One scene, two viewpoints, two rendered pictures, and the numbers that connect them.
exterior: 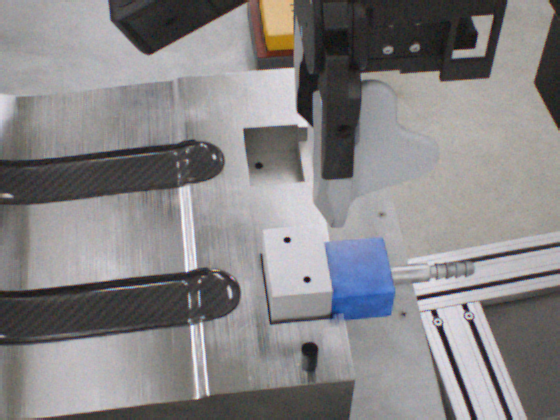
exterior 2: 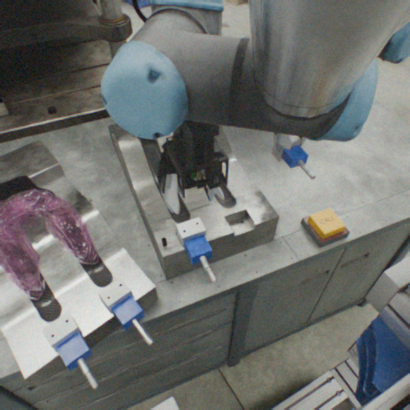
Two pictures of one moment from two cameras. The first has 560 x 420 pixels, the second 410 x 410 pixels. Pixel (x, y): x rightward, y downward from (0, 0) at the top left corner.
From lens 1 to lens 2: 51 cm
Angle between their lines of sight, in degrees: 45
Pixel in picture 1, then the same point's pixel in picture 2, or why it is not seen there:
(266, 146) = (248, 220)
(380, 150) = (171, 195)
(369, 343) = (204, 279)
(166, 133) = (236, 192)
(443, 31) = (190, 179)
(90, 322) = not seen: hidden behind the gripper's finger
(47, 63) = (275, 171)
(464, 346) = (323, 394)
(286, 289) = (179, 227)
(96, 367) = (153, 201)
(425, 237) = not seen: hidden behind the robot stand
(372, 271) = (197, 250)
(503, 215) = not seen: outside the picture
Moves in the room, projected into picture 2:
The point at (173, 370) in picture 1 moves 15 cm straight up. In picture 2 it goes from (155, 216) to (146, 163)
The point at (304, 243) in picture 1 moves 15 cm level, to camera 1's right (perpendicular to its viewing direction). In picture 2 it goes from (197, 227) to (219, 295)
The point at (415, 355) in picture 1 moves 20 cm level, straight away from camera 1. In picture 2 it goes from (204, 293) to (300, 292)
